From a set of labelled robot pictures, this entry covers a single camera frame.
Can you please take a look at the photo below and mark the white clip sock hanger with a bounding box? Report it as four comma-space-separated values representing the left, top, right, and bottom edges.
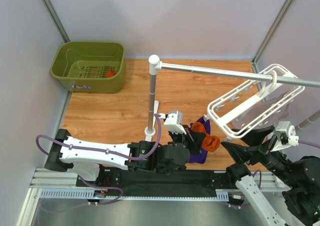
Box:
204, 64, 305, 139

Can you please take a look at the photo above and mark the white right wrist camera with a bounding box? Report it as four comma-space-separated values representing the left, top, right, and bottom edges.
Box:
271, 121, 299, 152

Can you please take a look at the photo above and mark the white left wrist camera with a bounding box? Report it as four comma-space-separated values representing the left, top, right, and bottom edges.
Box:
164, 110, 186, 134

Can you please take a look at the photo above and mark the purple cloth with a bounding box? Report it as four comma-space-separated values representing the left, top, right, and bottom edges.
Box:
188, 117, 211, 164

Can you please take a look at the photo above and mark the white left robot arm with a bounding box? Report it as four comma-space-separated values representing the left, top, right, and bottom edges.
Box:
44, 126, 208, 175

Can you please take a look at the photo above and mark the orange sock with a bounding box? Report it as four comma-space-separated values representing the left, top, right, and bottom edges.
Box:
105, 69, 116, 78
191, 122, 221, 152

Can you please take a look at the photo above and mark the green plastic laundry basket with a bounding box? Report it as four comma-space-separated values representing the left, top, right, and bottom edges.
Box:
50, 41, 126, 93

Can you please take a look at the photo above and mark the beige rack pole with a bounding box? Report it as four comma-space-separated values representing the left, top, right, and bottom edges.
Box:
295, 110, 320, 134

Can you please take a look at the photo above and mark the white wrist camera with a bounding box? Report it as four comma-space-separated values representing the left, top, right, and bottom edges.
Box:
164, 110, 186, 134
271, 121, 299, 152

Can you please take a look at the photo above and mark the aluminium mounting rail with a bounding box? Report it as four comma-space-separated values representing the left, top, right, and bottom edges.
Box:
30, 169, 290, 202

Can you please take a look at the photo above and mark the white and grey drying rack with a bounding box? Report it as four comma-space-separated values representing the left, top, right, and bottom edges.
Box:
144, 55, 320, 139

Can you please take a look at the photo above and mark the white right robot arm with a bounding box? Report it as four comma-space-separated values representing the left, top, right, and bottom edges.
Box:
222, 122, 320, 226

